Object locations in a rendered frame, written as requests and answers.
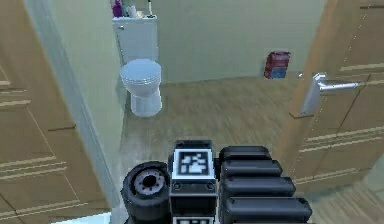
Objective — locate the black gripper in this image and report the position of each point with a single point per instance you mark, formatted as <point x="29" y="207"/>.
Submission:
<point x="148" y="193"/>

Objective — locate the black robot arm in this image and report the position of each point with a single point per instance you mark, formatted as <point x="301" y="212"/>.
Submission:
<point x="256" y="186"/>

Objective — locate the white toilet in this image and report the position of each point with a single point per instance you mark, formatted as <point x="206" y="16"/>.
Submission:
<point x="141" y="80"/>

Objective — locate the brown wooden room door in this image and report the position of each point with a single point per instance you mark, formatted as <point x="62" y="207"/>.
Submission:
<point x="343" y="110"/>
<point x="36" y="126"/>

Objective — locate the red and blue bin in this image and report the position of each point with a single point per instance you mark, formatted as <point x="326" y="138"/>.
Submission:
<point x="276" y="65"/>

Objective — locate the white roll of paper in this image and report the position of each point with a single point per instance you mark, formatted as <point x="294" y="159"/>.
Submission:
<point x="132" y="11"/>

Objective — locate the purple bottle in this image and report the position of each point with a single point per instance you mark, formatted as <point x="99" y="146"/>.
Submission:
<point x="117" y="8"/>

